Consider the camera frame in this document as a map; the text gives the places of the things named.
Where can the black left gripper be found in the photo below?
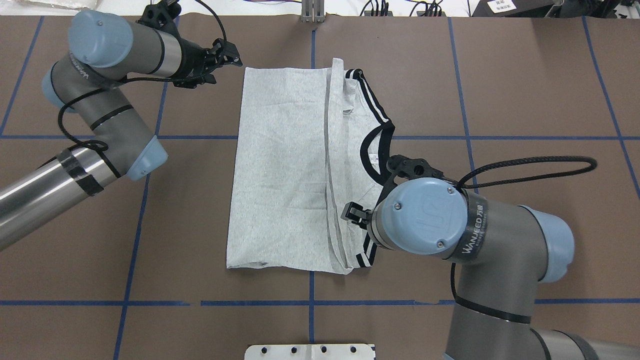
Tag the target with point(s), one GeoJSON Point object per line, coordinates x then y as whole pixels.
{"type": "Point", "coordinates": [188, 56]}

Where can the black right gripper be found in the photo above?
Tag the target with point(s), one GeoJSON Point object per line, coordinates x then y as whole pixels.
{"type": "Point", "coordinates": [353, 211]}

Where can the grey cartoon print t-shirt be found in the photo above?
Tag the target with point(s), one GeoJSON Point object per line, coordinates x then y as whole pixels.
{"type": "Point", "coordinates": [309, 142]}

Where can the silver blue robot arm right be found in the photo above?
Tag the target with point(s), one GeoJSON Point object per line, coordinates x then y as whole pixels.
{"type": "Point", "coordinates": [504, 252]}

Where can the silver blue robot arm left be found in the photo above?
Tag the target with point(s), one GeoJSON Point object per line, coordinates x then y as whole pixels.
{"type": "Point", "coordinates": [110, 139]}

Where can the clear plastic bag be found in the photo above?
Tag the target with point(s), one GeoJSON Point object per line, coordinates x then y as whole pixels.
{"type": "Point", "coordinates": [63, 4]}

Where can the black laptop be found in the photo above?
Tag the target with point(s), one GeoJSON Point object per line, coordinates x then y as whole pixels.
{"type": "Point", "coordinates": [513, 8]}

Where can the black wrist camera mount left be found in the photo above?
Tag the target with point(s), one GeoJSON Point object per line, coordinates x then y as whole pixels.
{"type": "Point", "coordinates": [161, 15]}

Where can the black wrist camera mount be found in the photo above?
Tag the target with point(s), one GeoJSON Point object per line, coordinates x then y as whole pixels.
{"type": "Point", "coordinates": [161, 15]}
{"type": "Point", "coordinates": [400, 166]}

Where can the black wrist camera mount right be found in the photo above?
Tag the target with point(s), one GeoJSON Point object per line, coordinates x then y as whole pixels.
{"type": "Point", "coordinates": [400, 166]}

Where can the aluminium frame post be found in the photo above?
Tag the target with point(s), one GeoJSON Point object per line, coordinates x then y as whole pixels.
{"type": "Point", "coordinates": [313, 11]}

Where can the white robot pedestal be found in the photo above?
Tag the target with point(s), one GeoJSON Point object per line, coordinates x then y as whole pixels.
{"type": "Point", "coordinates": [327, 351]}

